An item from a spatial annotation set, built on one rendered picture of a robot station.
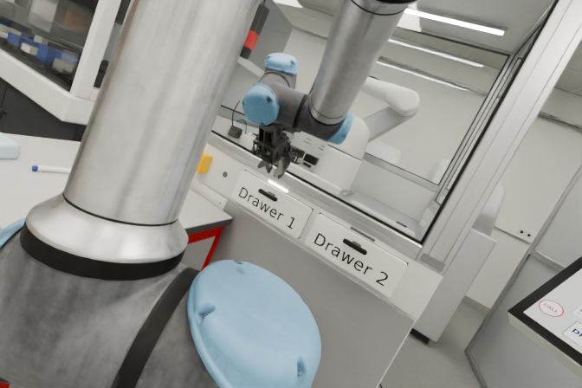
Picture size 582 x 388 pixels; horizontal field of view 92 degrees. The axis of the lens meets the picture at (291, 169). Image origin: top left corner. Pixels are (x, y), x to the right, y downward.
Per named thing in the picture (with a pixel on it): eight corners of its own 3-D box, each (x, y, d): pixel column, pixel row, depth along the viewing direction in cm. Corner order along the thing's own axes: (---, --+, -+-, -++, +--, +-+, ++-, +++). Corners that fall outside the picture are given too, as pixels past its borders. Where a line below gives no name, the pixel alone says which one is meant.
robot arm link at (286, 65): (258, 59, 60) (271, 48, 66) (256, 106, 67) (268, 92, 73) (294, 67, 59) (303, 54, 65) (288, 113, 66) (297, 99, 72)
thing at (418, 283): (417, 320, 77) (443, 276, 75) (172, 163, 115) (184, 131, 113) (414, 245, 165) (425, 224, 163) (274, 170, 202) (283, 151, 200)
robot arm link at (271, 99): (297, 106, 52) (310, 84, 60) (241, 85, 52) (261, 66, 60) (287, 139, 57) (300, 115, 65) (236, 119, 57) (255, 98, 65)
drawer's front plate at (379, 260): (389, 298, 79) (408, 265, 77) (303, 243, 89) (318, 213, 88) (390, 295, 80) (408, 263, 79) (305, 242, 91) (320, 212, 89)
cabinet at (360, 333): (300, 532, 88) (422, 324, 77) (109, 323, 126) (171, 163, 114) (355, 356, 176) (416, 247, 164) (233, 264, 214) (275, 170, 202)
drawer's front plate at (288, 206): (296, 239, 90) (311, 209, 89) (229, 197, 101) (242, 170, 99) (299, 238, 92) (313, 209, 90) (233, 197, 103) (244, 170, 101)
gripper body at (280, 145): (251, 156, 78) (252, 119, 70) (270, 143, 84) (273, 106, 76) (273, 168, 75) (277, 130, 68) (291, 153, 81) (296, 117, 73)
